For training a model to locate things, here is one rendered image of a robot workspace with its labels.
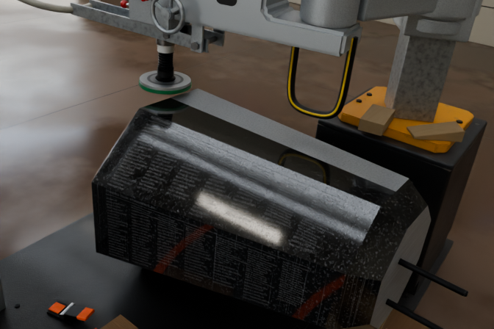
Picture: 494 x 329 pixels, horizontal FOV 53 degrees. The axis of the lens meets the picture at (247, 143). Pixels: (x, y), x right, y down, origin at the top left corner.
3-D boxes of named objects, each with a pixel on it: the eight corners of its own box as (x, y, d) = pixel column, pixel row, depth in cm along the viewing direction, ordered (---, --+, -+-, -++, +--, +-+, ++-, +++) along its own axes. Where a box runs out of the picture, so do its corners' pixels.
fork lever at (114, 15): (228, 44, 198) (228, 31, 196) (201, 55, 183) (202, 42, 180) (96, 9, 224) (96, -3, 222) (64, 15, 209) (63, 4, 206)
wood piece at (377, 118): (370, 114, 219) (372, 104, 216) (392, 120, 215) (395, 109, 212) (357, 129, 203) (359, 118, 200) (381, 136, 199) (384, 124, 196)
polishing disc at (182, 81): (201, 84, 209) (201, 81, 208) (159, 94, 195) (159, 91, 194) (170, 70, 222) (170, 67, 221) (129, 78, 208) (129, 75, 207)
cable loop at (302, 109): (342, 123, 178) (359, 37, 164) (339, 126, 175) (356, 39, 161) (284, 107, 187) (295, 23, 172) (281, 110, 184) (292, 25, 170)
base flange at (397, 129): (376, 91, 257) (378, 82, 255) (473, 120, 233) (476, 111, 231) (333, 118, 221) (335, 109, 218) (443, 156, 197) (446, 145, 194)
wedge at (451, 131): (452, 131, 209) (455, 120, 207) (462, 142, 200) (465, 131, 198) (406, 128, 208) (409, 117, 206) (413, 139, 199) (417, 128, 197)
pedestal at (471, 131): (344, 197, 301) (367, 83, 267) (453, 244, 269) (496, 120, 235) (287, 250, 252) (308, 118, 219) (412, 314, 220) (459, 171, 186)
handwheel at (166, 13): (197, 34, 183) (198, -8, 177) (181, 39, 175) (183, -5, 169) (164, 26, 189) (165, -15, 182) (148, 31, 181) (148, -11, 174)
